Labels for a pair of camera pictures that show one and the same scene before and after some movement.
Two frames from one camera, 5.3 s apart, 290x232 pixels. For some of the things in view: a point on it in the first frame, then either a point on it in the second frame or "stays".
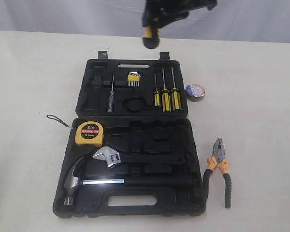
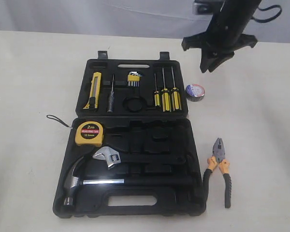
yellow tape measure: x=90 y=133 stays
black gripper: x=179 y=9 -> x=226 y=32
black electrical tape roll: x=195 y=93 stays
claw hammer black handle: x=73 y=180 stays
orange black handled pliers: x=218 y=159 stays
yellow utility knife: x=151 y=39 -> x=94 y=100
